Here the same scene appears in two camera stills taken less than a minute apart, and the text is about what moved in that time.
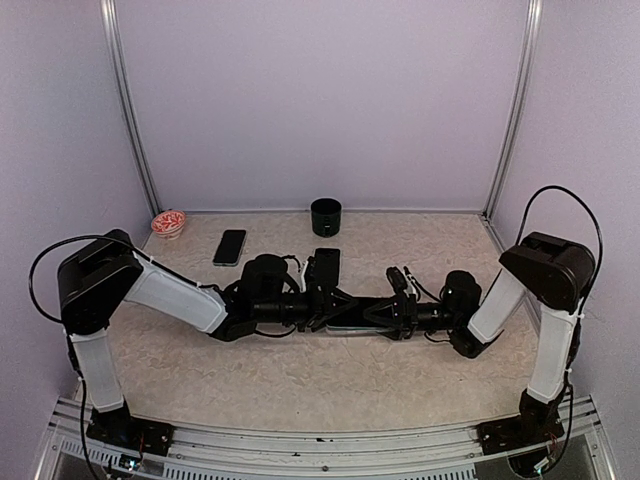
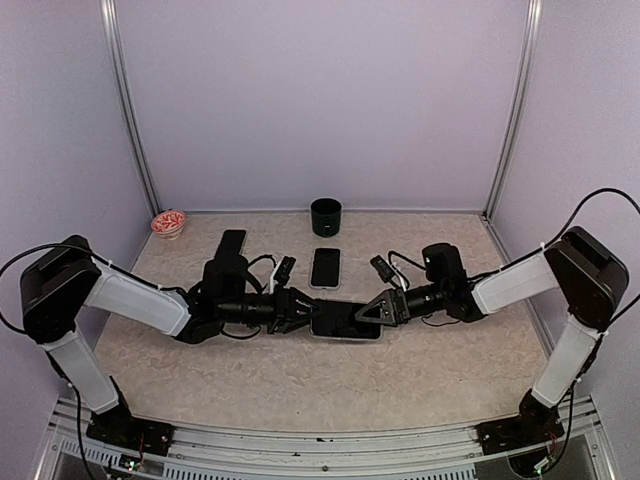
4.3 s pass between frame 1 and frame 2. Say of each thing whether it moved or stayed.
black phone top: stayed
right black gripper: moved
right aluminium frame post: stayed
